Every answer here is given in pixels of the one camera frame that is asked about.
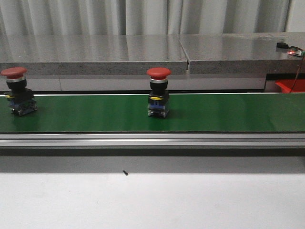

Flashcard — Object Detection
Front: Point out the grey stone counter slab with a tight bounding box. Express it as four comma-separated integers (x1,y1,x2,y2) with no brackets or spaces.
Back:
0,35,188,75

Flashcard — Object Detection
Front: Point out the red mushroom button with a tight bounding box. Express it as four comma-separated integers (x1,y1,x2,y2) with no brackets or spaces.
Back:
0,67,38,116
146,67,171,118

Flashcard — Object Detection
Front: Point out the thin red wire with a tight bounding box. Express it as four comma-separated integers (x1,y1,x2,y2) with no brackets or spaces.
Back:
288,55,304,94

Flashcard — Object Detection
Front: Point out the black plug connector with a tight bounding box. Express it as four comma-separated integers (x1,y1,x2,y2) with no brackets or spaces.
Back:
276,42,289,49

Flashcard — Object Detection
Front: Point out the small green circuit board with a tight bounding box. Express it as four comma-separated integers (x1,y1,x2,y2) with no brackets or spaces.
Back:
288,48,305,57

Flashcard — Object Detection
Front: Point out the aluminium conveyor side rail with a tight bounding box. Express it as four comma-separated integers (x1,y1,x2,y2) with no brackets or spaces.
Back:
0,133,305,149

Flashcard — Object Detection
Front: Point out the red plastic bin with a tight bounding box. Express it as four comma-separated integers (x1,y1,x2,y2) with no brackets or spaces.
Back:
275,79,305,94

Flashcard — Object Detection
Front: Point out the grey pleated curtain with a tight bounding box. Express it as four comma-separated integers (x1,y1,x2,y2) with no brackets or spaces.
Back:
0,0,291,35

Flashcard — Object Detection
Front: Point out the green conveyor belt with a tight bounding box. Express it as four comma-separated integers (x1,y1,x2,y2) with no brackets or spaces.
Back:
0,93,305,133

